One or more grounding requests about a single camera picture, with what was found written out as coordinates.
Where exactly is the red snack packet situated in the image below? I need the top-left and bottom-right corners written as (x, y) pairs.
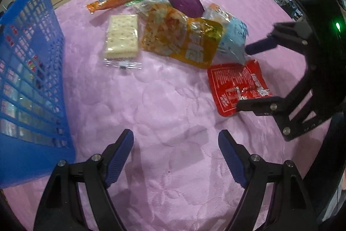
top-left (207, 59), bottom-right (273, 118)

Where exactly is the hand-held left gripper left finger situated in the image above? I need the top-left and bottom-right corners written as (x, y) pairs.
top-left (32, 128), bottom-right (135, 231)

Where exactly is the blue plastic basket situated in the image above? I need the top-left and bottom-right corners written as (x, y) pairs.
top-left (0, 0), bottom-right (77, 189)

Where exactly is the purple snack packet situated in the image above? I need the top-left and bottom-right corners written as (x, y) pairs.
top-left (166, 0), bottom-right (205, 18)

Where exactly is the yellow snack bag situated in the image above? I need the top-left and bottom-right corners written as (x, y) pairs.
top-left (141, 3), bottom-right (224, 69)

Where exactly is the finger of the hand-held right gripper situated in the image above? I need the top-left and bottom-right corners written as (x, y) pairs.
top-left (236, 69), bottom-right (334, 142)
top-left (245, 21), bottom-right (319, 74)

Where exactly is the cracker packet with green edges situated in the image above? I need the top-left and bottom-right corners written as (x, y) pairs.
top-left (104, 14), bottom-right (143, 69)

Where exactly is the orange sausage packet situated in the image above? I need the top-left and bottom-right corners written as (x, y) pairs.
top-left (86, 0), bottom-right (143, 14)

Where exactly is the pink quilted blanket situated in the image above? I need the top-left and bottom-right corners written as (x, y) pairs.
top-left (0, 0), bottom-right (333, 231)

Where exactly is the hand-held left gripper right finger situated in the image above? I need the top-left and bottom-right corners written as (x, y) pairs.
top-left (218, 129), bottom-right (318, 231)

